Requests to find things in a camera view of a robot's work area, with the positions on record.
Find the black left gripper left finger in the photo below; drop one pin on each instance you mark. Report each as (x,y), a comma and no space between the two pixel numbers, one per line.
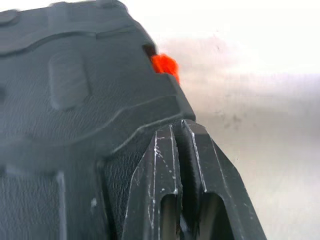
(152,180)

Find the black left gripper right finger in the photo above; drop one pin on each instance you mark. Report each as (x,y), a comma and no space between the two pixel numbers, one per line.
(220,190)

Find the black plastic tool case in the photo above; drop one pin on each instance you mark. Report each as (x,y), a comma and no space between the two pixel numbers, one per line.
(75,112)

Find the orange tool case latch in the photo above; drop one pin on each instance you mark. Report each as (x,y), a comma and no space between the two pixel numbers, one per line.
(165,63)

